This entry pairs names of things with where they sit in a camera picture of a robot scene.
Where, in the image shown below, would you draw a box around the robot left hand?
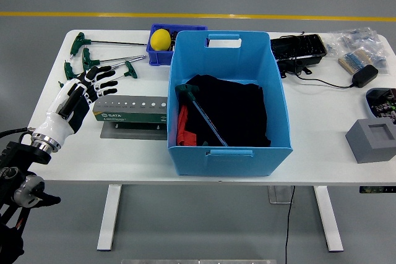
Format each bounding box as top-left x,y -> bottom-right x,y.
32,65 -> 119,149

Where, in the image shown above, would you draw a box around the green grey wrench holder stand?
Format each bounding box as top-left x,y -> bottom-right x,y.
92,94 -> 170,141

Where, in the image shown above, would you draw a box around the large green T-handle wrench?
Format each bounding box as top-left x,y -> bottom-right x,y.
174,83 -> 229,148

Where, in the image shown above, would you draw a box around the large light blue folding box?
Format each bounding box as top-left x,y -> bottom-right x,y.
166,30 -> 294,177

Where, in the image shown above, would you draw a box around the small dark blue bin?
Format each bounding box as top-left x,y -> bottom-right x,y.
145,23 -> 209,67

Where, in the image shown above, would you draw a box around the yellow lemon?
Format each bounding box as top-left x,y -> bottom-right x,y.
150,28 -> 172,51

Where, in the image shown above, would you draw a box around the orange cloth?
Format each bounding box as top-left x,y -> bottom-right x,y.
176,104 -> 198,147

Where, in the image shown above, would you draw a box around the white table leg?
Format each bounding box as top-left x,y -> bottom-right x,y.
97,184 -> 123,252
312,185 -> 344,252

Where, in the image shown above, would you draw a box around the black cloth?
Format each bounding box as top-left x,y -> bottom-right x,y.
179,74 -> 273,148

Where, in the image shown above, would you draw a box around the grey metal foot plate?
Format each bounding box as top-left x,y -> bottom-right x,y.
267,185 -> 295,205

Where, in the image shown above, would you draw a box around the black plastic tray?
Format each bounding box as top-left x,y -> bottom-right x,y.
269,33 -> 329,62

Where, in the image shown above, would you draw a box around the taped resistor bundle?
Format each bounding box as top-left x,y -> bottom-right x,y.
337,49 -> 375,75

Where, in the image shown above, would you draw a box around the clear plastic parts bags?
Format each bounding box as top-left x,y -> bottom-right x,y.
323,27 -> 390,75

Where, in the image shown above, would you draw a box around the black power adapter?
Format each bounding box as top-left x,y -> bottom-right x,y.
351,64 -> 379,88

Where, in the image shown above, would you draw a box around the light blue tray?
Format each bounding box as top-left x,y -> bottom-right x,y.
364,87 -> 396,121

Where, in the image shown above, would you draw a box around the grey block with recess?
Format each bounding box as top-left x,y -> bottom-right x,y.
345,117 -> 396,164

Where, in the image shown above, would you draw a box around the electronic circuit parts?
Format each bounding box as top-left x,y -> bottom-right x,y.
370,89 -> 396,119

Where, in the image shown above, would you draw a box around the black table control panel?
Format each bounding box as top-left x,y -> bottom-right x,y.
359,185 -> 396,194

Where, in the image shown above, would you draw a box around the long thin green T-handle wrench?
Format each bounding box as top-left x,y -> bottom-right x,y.
69,32 -> 148,60

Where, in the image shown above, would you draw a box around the black bracket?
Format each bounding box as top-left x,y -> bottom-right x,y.
276,56 -> 314,79

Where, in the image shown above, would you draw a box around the black hanging cable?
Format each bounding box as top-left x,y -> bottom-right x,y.
284,185 -> 296,264

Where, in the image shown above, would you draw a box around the black adapter cable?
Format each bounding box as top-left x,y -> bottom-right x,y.
293,70 -> 354,89

